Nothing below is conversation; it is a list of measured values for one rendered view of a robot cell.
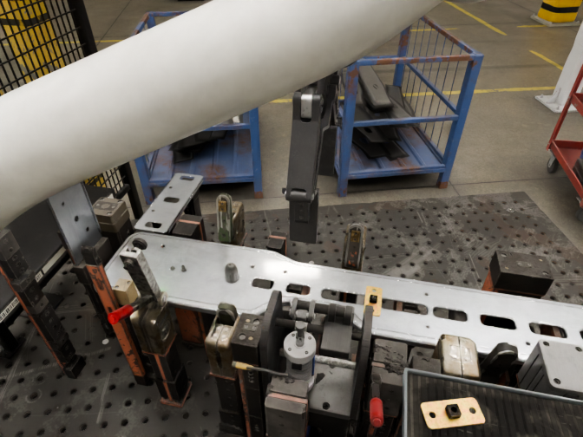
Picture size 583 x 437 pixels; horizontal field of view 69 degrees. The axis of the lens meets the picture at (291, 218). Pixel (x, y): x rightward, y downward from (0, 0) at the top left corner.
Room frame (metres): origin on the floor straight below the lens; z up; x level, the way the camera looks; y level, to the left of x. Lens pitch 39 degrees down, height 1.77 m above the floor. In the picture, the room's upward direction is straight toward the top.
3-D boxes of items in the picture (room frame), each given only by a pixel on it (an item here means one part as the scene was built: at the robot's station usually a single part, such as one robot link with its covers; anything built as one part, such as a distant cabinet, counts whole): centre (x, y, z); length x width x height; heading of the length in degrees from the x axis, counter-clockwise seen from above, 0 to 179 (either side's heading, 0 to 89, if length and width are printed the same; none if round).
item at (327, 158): (0.48, -0.04, 1.49); 0.03 x 0.01 x 0.07; 78
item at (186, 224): (0.93, 0.30, 0.84); 0.11 x 0.10 x 0.28; 168
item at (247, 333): (0.47, 0.08, 0.91); 0.07 x 0.05 x 0.42; 168
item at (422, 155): (3.04, -0.64, 0.47); 1.20 x 0.80 x 0.95; 8
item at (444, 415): (0.29, -0.23, 1.17); 0.08 x 0.04 x 0.01; 96
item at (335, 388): (0.46, -0.05, 0.94); 0.18 x 0.13 x 0.49; 78
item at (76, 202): (0.80, 0.52, 1.17); 0.12 x 0.01 x 0.34; 168
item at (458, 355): (0.45, -0.31, 0.89); 0.13 x 0.11 x 0.38; 168
